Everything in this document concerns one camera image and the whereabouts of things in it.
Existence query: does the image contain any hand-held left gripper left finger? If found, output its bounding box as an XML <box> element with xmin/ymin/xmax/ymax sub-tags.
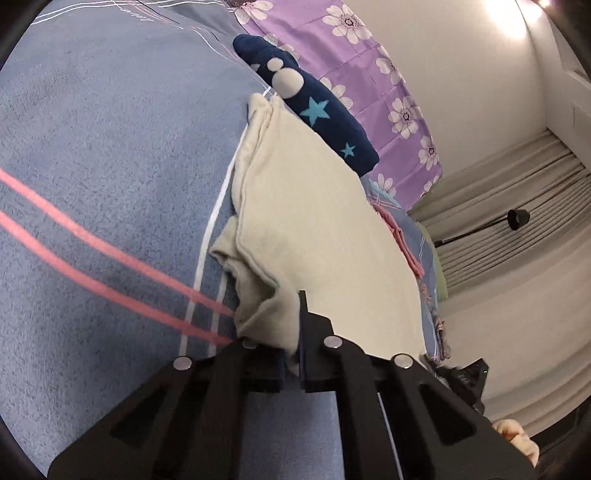
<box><xmin>46</xmin><ymin>339</ymin><xmax>284</xmax><ymax>480</ymax></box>

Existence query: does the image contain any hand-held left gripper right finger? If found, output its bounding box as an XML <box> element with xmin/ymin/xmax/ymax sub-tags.
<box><xmin>298</xmin><ymin>290</ymin><xmax>539</xmax><ymax>480</ymax></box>

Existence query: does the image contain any cream long-sleeve shirt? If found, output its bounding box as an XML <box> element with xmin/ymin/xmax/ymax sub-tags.
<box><xmin>209</xmin><ymin>92</ymin><xmax>428</xmax><ymax>365</ymax></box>

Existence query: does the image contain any person's right hand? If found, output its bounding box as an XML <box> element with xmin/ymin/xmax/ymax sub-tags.
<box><xmin>490</xmin><ymin>418</ymin><xmax>540</xmax><ymax>468</ymax></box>

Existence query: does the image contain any multicolour knitted cloth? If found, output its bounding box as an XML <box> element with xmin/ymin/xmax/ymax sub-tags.
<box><xmin>418</xmin><ymin>274</ymin><xmax>455</xmax><ymax>363</ymax></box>

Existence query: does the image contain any green pillow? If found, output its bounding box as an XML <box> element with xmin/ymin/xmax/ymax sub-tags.
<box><xmin>418</xmin><ymin>222</ymin><xmax>450</xmax><ymax>301</ymax></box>

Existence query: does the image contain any cream pleated curtain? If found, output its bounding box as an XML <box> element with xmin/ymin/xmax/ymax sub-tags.
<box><xmin>409</xmin><ymin>129</ymin><xmax>591</xmax><ymax>435</ymax></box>

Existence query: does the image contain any folded pink garment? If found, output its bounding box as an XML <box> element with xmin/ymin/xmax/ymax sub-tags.
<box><xmin>372</xmin><ymin>200</ymin><xmax>426</xmax><ymax>278</ymax></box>

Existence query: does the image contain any black floor lamp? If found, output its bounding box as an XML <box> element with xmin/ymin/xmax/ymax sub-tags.
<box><xmin>431</xmin><ymin>209</ymin><xmax>531</xmax><ymax>247</ymax></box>

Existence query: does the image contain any navy star print garment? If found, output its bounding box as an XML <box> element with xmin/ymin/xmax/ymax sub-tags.
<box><xmin>232</xmin><ymin>33</ymin><xmax>380</xmax><ymax>177</ymax></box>

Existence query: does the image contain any blue plaid bedsheet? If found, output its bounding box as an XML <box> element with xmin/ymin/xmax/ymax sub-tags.
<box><xmin>0</xmin><ymin>0</ymin><xmax>455</xmax><ymax>480</ymax></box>

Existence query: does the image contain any purple floral pillow cover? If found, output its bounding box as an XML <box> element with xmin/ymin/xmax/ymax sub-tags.
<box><xmin>228</xmin><ymin>0</ymin><xmax>444</xmax><ymax>210</ymax></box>

